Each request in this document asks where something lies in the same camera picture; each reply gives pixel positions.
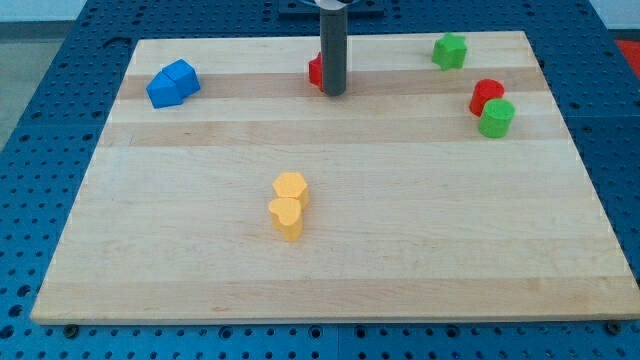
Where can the green cylinder block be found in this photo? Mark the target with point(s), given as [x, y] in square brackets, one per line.
[496, 118]

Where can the yellow heart block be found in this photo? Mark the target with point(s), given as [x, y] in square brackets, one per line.
[287, 217]

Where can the green star block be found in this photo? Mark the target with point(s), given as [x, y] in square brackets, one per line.
[449, 51]

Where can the blue pentagon block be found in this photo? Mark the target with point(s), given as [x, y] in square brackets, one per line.
[163, 92]

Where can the blue cube block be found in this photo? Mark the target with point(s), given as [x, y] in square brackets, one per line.
[184, 76]

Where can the yellow hexagon block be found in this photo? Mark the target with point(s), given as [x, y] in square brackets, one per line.
[292, 185]

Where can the light wooden board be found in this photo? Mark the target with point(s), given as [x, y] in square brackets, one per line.
[414, 215]

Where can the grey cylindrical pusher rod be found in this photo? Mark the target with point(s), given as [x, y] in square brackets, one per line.
[333, 36]

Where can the red star block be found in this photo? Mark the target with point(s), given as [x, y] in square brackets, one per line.
[315, 72]

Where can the red cylinder block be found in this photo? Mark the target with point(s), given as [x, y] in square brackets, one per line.
[485, 90]

